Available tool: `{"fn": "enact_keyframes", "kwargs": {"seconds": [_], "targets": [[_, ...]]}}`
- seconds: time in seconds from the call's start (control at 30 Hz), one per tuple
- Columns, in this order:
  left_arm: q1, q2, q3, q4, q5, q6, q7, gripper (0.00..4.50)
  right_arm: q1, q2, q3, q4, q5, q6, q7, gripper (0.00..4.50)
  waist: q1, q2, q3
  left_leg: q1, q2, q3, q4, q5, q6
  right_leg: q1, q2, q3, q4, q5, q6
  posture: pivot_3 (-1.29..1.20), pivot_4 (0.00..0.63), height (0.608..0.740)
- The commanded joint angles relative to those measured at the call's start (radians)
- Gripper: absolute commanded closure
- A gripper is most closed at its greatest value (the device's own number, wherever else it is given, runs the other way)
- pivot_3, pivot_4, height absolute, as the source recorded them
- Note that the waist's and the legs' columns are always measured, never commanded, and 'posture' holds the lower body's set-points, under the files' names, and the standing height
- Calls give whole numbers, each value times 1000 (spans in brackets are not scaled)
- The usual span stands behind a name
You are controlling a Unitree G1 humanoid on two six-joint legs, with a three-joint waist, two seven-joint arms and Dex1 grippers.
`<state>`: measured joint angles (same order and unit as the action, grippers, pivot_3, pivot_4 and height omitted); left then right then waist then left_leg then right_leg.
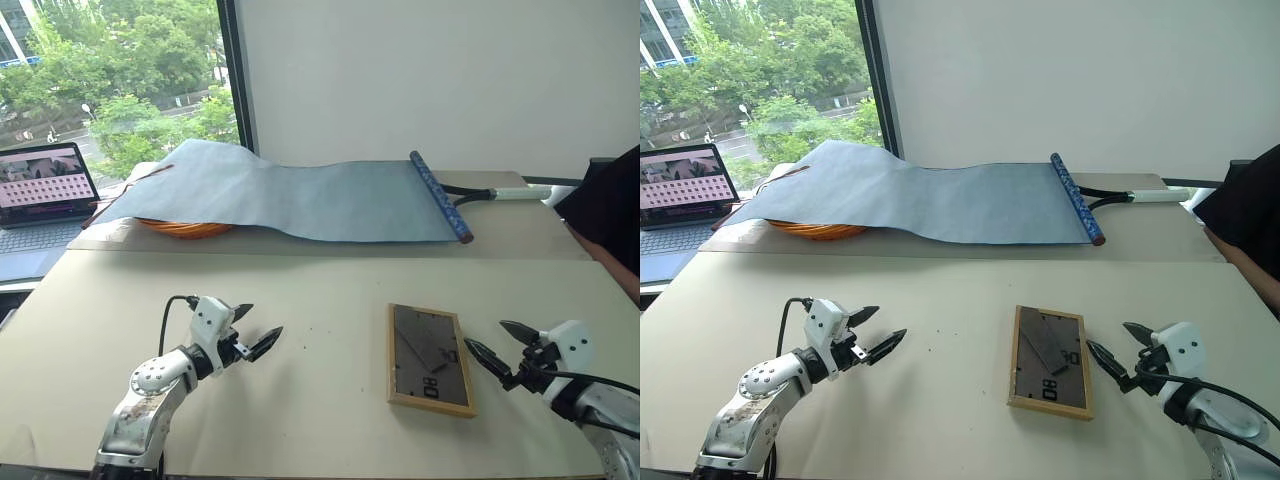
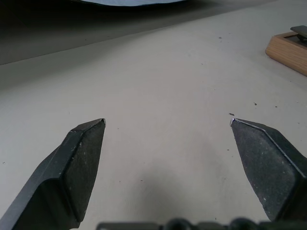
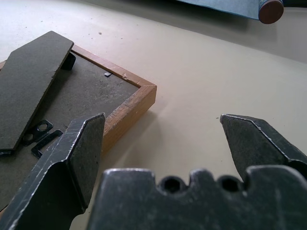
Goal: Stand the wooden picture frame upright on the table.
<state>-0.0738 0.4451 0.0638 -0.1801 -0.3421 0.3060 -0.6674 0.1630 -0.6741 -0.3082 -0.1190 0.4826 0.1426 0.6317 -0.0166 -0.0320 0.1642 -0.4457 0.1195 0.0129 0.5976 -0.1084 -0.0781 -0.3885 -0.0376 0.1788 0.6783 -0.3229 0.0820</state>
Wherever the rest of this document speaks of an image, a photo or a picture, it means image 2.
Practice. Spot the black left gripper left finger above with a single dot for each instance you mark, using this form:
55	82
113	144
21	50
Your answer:
60	172

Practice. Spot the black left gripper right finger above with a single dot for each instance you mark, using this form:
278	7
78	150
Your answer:
268	167

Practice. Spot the wooden block holder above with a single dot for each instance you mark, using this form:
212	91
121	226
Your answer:
287	49

